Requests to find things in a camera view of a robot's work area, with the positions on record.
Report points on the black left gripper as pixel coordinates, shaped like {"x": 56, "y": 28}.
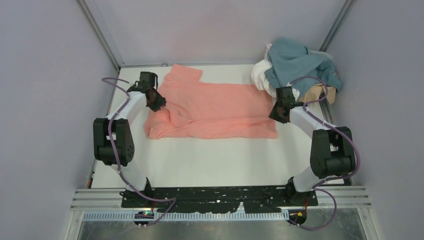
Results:
{"x": 156, "y": 100}

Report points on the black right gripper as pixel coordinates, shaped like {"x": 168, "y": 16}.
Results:
{"x": 280, "y": 110}

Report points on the pink t-shirt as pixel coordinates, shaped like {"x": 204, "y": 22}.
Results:
{"x": 209, "y": 110}

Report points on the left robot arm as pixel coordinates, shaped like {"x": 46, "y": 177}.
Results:
{"x": 112, "y": 137}

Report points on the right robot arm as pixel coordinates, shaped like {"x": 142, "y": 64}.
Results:
{"x": 332, "y": 154}

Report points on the beige t-shirt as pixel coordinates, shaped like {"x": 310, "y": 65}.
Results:
{"x": 315, "y": 92}

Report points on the white t-shirt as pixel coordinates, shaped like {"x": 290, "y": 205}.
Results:
{"x": 258, "y": 75}

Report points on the blue t-shirt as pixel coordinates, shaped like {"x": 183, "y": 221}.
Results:
{"x": 291, "y": 60}

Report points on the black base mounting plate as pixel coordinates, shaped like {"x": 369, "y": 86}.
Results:
{"x": 219, "y": 200}

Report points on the left aluminium corner post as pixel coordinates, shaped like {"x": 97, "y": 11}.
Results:
{"x": 84, "y": 7}

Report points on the aluminium corner post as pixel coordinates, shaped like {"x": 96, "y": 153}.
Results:
{"x": 84, "y": 7}
{"x": 337, "y": 24}

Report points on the right aluminium corner post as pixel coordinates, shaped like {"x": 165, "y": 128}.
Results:
{"x": 337, "y": 24}

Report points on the white slotted cable duct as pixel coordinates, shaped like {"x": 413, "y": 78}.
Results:
{"x": 149, "y": 216}

